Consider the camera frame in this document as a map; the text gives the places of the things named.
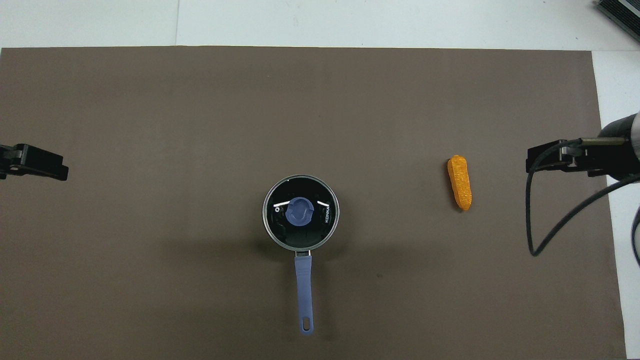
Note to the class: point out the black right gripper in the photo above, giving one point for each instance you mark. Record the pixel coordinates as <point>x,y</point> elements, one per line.
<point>617,161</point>

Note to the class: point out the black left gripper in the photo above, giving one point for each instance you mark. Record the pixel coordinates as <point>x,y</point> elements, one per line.
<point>7,160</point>

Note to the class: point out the orange toy corn cob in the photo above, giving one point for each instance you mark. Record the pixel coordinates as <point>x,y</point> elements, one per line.
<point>460,182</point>

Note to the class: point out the glass lid with blue knob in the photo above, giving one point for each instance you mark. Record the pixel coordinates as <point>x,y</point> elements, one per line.
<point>286,235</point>

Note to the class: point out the brown table mat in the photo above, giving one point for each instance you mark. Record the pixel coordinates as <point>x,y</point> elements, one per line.
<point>150,125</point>

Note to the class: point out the black ribbed device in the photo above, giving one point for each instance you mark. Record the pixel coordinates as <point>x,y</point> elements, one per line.
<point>622,10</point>

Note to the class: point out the dark blue saucepan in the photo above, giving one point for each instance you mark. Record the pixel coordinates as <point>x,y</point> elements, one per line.
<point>303,290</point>

